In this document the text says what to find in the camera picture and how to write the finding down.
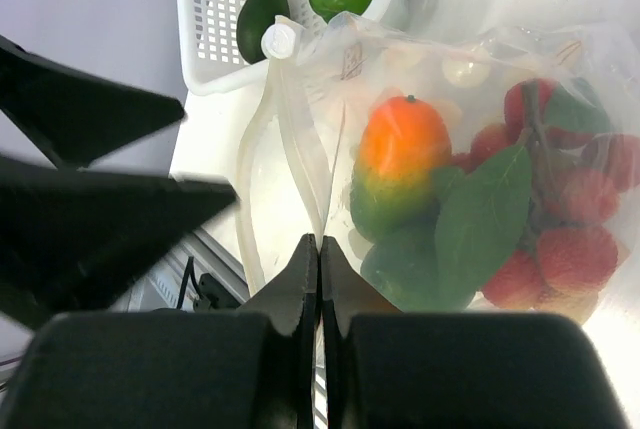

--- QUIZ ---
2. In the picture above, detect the green avocado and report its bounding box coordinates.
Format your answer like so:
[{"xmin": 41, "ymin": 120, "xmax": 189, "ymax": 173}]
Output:
[{"xmin": 236, "ymin": 0, "xmax": 290, "ymax": 64}]

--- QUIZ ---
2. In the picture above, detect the red cherry bunch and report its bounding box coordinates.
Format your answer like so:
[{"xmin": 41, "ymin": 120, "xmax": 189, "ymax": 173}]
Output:
[{"xmin": 424, "ymin": 77, "xmax": 639, "ymax": 319}]

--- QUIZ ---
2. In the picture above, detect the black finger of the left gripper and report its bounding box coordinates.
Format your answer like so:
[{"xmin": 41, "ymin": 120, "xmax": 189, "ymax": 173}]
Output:
[
  {"xmin": 1, "ymin": 37, "xmax": 185, "ymax": 168},
  {"xmin": 1, "ymin": 158, "xmax": 237, "ymax": 329}
]

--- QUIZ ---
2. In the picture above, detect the aluminium rail frame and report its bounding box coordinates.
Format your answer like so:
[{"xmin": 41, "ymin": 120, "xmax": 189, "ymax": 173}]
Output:
[{"xmin": 131, "ymin": 229, "xmax": 250, "ymax": 312}]

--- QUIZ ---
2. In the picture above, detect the yellow red mango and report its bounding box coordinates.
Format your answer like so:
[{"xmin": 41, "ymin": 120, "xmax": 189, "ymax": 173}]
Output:
[{"xmin": 349, "ymin": 95, "xmax": 452, "ymax": 242}]

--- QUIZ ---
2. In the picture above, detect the clear zip top bag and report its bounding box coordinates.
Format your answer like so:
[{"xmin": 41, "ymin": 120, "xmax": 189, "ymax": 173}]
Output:
[{"xmin": 236, "ymin": 13, "xmax": 639, "ymax": 323}]

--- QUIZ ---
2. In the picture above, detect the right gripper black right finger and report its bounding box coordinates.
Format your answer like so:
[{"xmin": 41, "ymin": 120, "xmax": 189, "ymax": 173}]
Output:
[{"xmin": 319, "ymin": 236, "xmax": 405, "ymax": 428}]

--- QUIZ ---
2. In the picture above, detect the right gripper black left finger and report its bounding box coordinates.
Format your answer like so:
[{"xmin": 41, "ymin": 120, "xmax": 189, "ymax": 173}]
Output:
[{"xmin": 240, "ymin": 234, "xmax": 319, "ymax": 428}]

